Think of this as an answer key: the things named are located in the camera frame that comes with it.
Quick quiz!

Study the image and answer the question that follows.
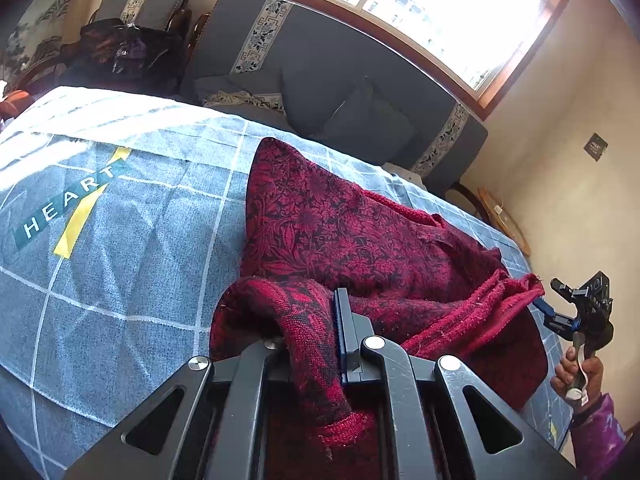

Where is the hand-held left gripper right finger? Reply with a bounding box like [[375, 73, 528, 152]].
[[332, 287, 576, 480]]

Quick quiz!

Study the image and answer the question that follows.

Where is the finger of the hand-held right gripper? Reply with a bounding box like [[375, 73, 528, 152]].
[[550, 279, 577, 302], [532, 299, 576, 333]]

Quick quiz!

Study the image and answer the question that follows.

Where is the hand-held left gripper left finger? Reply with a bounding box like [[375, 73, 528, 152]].
[[62, 337, 301, 480]]

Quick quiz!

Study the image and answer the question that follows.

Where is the dark red floral knit sweater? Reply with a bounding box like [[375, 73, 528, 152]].
[[209, 137, 550, 480]]

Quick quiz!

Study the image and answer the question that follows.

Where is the dark clothes pile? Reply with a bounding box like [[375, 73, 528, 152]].
[[65, 19, 183, 92]]

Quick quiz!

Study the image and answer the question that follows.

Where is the person's right hand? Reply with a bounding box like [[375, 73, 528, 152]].
[[550, 347, 604, 411]]

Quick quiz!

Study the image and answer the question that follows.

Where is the blue checked bedspread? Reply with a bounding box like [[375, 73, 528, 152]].
[[0, 85, 576, 480]]

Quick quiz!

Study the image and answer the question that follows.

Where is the dark grey cushion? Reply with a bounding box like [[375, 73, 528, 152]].
[[320, 77, 418, 162]]

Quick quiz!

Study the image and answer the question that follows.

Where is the beige patterned cloth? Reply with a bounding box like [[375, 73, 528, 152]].
[[202, 91, 287, 115]]

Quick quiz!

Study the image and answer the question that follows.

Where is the grey padded headboard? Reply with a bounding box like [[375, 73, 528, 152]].
[[180, 0, 488, 196]]

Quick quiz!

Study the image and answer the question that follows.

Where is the wooden framed window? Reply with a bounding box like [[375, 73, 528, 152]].
[[172, 0, 578, 121]]

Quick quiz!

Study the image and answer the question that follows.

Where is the wooden chair with grey cushion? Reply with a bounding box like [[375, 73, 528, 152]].
[[60, 0, 193, 96]]

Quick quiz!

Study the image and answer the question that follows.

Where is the landscape painted folding screen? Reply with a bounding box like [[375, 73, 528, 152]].
[[0, 0, 76, 81]]

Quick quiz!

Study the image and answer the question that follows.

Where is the dark wall switch plate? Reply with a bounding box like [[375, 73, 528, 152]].
[[582, 132, 610, 162]]

